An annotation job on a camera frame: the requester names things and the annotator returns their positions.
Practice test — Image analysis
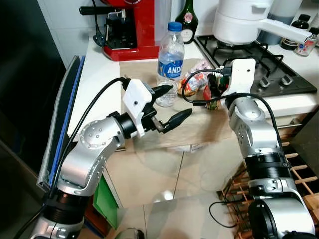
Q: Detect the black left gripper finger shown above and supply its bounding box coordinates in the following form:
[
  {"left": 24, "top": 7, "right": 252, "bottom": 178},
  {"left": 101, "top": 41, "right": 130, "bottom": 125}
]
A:
[
  {"left": 160, "top": 108, "right": 193, "bottom": 133},
  {"left": 151, "top": 85, "right": 174, "bottom": 99}
]

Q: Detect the colourful snack bag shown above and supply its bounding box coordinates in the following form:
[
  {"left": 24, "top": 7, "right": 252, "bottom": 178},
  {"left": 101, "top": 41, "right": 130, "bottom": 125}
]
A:
[{"left": 177, "top": 59, "right": 221, "bottom": 111}]

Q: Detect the tan paper mat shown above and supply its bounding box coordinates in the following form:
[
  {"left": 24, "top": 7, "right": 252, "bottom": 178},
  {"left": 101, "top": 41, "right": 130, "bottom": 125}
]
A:
[{"left": 119, "top": 57, "right": 236, "bottom": 151}]

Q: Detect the clear blue-capped water bottle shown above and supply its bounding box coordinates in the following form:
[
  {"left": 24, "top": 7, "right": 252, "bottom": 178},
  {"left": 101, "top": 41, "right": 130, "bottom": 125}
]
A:
[{"left": 157, "top": 21, "right": 186, "bottom": 108}]

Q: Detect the red coffee machine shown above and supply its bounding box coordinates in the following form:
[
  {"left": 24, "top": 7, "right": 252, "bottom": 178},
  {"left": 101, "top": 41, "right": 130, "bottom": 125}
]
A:
[{"left": 80, "top": 0, "right": 161, "bottom": 62}]

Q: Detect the black gas hob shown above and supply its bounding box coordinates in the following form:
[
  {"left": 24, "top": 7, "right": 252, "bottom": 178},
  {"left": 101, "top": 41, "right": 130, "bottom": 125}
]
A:
[{"left": 194, "top": 34, "right": 319, "bottom": 98}]

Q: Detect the dark green glass bottle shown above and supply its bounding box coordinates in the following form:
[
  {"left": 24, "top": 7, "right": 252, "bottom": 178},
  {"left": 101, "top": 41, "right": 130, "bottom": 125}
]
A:
[{"left": 174, "top": 0, "right": 199, "bottom": 45}]

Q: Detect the green plastic box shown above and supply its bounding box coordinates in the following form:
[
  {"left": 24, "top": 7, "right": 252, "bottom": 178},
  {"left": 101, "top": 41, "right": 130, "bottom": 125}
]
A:
[{"left": 93, "top": 176, "right": 119, "bottom": 230}]

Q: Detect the small dark sauce bottle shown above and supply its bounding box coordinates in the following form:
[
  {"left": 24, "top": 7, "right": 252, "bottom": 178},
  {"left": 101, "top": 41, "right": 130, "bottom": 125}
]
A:
[{"left": 280, "top": 14, "right": 311, "bottom": 51}]

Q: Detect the grey cylindrical container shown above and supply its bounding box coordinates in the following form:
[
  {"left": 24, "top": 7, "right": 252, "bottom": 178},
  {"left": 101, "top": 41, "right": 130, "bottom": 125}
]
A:
[{"left": 256, "top": 0, "right": 303, "bottom": 46}]

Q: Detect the small clear red-label bottle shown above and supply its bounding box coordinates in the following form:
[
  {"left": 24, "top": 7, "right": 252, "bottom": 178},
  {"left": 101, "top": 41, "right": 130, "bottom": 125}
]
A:
[{"left": 294, "top": 27, "right": 319, "bottom": 57}]

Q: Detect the dark grey panel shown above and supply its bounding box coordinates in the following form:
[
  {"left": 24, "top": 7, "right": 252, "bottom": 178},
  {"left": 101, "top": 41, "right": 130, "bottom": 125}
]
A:
[{"left": 293, "top": 111, "right": 319, "bottom": 156}]

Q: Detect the wooden wine rack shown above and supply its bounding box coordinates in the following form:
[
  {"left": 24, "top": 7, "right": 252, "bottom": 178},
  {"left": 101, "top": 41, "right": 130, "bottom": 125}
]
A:
[{"left": 218, "top": 133, "right": 319, "bottom": 239}]

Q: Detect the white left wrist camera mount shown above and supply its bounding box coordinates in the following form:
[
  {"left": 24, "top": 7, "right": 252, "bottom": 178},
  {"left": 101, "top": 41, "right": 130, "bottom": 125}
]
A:
[{"left": 122, "top": 78, "right": 155, "bottom": 138}]

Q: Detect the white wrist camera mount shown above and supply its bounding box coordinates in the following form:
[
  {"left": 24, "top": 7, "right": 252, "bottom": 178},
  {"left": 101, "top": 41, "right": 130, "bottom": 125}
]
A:
[
  {"left": 122, "top": 78, "right": 155, "bottom": 138},
  {"left": 221, "top": 58, "right": 257, "bottom": 98}
]

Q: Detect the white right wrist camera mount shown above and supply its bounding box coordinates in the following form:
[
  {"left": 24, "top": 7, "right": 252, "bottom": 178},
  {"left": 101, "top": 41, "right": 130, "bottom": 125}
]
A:
[{"left": 221, "top": 58, "right": 257, "bottom": 98}]

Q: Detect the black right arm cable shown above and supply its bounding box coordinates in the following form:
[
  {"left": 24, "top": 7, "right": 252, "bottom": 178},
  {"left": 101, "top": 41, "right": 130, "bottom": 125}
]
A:
[{"left": 180, "top": 67, "right": 283, "bottom": 156}]

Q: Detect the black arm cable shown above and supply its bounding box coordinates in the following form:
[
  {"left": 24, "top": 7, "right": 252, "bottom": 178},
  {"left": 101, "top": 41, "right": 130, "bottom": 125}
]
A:
[
  {"left": 180, "top": 67, "right": 283, "bottom": 156},
  {"left": 14, "top": 76, "right": 132, "bottom": 239}
]

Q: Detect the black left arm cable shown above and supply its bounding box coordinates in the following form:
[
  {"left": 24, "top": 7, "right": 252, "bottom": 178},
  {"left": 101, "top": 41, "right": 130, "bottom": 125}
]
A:
[{"left": 14, "top": 76, "right": 132, "bottom": 239}]

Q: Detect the white pot with handle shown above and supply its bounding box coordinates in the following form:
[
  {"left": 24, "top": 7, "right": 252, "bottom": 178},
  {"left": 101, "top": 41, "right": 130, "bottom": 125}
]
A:
[{"left": 212, "top": 0, "right": 319, "bottom": 46}]

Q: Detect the black floor cable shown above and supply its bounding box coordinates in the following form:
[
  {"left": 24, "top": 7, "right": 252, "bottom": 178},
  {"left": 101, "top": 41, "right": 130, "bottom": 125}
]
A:
[{"left": 208, "top": 198, "right": 241, "bottom": 229}]

